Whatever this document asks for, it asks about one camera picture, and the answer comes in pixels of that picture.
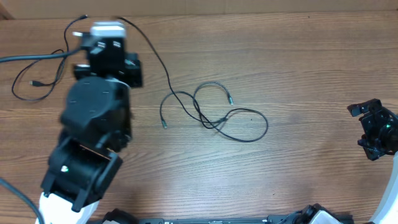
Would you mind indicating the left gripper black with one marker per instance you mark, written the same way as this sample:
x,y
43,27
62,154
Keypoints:
x,y
134,71

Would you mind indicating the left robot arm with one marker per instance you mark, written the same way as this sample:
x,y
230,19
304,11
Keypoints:
x,y
96,125

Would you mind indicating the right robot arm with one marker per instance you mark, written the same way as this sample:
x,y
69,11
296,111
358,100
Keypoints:
x,y
379,139

